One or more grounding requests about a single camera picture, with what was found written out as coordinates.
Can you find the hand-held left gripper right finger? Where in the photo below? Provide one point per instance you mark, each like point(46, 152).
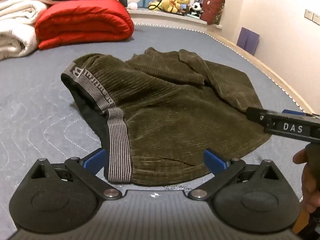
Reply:
point(215, 161)

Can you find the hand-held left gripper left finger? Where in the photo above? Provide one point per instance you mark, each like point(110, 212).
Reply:
point(93, 161)

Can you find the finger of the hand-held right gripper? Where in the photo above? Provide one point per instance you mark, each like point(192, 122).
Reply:
point(255, 116)
point(295, 112)

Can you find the person's right hand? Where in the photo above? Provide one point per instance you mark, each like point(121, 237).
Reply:
point(308, 185)

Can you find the purple board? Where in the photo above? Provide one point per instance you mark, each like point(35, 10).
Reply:
point(248, 40)

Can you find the grey quilted bed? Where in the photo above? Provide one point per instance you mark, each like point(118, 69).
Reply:
point(37, 92)

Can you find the dark red pillow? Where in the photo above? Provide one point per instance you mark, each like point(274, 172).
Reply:
point(212, 8)

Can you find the panda plush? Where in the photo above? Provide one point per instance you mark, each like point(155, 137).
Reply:
point(197, 8)

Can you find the white window ledge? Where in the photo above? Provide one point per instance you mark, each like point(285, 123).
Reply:
point(160, 16)

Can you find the red folded quilt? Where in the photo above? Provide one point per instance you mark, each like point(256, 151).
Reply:
point(85, 22)

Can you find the yellow bear plush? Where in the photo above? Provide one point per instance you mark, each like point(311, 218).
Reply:
point(168, 5)

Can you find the white folded blanket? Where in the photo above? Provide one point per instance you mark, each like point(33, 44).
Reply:
point(15, 25)

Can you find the beige wall switch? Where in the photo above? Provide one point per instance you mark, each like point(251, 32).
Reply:
point(316, 19)
point(308, 14)

